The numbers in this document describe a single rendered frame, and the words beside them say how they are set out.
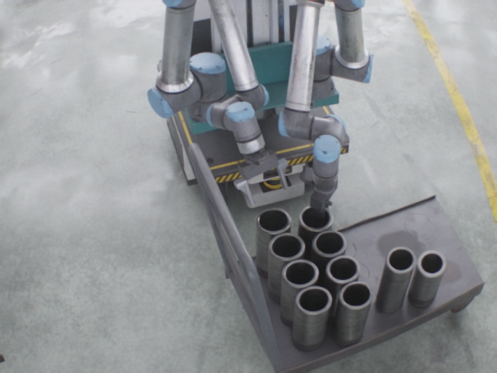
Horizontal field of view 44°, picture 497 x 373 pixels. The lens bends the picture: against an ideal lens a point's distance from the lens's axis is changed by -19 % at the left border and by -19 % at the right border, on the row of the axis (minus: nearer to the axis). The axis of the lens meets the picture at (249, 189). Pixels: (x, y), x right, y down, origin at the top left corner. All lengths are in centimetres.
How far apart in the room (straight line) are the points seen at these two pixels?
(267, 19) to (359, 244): 104
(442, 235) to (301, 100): 92
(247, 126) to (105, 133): 148
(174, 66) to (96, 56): 186
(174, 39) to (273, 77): 74
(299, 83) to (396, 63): 189
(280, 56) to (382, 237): 89
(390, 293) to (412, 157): 124
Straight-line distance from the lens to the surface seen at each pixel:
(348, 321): 249
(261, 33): 316
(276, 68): 319
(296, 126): 257
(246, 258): 200
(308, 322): 245
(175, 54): 268
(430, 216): 310
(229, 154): 319
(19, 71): 470
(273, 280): 266
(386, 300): 268
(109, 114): 400
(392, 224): 304
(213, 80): 293
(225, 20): 258
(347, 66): 297
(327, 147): 247
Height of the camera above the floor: 253
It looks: 47 degrees down
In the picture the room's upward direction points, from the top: 2 degrees counter-clockwise
